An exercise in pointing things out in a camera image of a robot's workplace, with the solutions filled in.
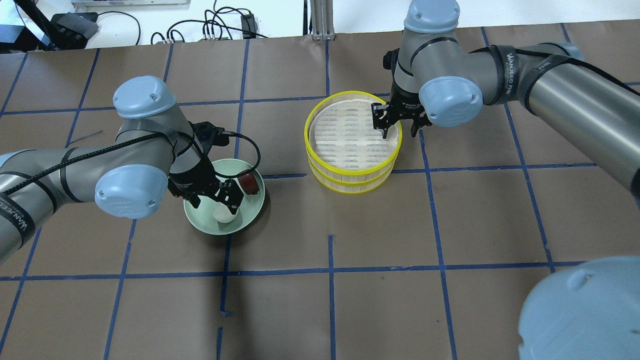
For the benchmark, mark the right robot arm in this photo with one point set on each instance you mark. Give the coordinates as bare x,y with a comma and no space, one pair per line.
590,311

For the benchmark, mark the brown bun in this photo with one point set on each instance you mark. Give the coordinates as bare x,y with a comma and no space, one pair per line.
248,182

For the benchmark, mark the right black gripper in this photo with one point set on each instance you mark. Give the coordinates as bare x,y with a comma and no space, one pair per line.
406,102

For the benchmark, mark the light green plate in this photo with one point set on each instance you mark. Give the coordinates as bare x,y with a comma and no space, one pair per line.
202,218

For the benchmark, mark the black power adapter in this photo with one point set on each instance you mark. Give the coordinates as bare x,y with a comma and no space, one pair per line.
248,26

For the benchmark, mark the black camera stand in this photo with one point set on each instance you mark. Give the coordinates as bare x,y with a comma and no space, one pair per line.
25,28

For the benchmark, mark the white steamed bun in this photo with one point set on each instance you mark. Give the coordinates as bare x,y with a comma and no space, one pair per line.
224,214

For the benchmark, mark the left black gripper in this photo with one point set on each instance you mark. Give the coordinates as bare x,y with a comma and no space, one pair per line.
191,174

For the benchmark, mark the yellow steamer layer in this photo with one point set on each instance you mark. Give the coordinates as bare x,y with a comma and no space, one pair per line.
350,184
340,139

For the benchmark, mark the aluminium frame post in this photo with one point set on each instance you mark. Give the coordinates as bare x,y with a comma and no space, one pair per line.
321,19

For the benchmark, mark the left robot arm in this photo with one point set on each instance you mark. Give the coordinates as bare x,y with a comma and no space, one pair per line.
157,150

